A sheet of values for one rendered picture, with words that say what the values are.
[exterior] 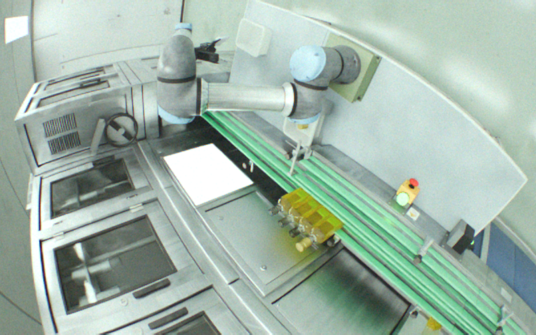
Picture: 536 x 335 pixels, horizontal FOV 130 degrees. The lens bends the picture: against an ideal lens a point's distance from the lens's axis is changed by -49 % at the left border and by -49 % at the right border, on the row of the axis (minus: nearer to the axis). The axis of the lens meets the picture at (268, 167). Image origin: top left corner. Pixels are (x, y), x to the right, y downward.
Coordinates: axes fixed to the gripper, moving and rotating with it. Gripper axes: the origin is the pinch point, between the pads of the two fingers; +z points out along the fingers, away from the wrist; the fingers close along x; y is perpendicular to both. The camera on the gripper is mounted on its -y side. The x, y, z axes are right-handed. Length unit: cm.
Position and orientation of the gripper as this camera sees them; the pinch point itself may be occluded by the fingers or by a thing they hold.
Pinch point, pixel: (229, 50)
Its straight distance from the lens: 131.9
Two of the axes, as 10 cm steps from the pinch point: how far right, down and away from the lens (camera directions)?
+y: -6.1, -6.2, 4.9
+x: -1.5, 6.9, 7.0
